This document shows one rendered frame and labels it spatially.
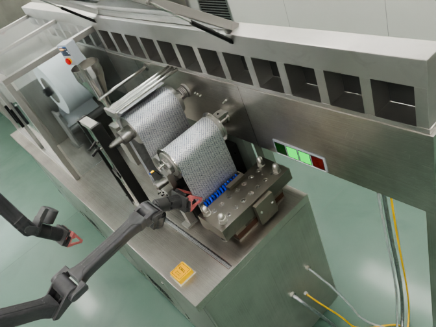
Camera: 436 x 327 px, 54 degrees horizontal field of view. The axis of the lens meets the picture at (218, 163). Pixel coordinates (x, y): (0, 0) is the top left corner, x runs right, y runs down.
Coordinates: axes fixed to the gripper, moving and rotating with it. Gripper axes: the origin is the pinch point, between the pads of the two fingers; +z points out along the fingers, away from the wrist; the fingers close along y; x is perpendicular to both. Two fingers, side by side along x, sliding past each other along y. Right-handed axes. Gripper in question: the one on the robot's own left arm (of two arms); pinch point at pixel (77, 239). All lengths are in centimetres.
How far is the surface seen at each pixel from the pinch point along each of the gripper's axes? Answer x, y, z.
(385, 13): -245, 12, 204
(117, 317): 56, 50, 88
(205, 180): -45, -41, 18
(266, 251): -27, -67, 41
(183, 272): -7, -49, 18
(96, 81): -71, 30, -6
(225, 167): -53, -43, 25
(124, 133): -50, -11, -7
